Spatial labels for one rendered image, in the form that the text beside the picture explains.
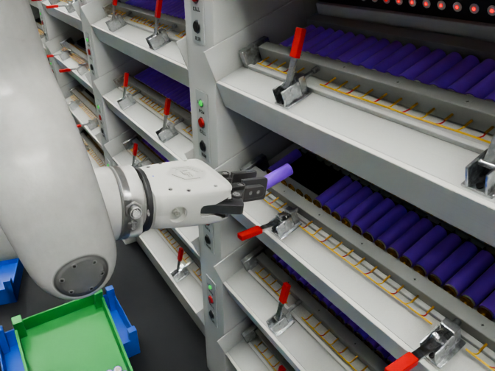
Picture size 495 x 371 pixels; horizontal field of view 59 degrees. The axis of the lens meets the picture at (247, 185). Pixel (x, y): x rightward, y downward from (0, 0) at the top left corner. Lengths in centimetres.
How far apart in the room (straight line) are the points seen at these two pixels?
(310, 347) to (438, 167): 42
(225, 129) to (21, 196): 42
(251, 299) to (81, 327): 51
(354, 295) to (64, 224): 35
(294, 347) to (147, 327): 62
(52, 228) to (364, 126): 32
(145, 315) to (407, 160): 102
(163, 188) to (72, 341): 74
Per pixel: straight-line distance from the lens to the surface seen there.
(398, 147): 46
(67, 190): 37
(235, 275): 88
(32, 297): 149
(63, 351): 118
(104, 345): 117
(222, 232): 81
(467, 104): 46
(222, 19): 68
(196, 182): 51
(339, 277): 58
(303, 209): 64
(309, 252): 62
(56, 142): 38
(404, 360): 48
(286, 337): 77
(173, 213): 50
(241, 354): 100
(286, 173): 62
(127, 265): 151
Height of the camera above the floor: 91
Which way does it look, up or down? 28 degrees down
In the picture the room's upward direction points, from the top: straight up
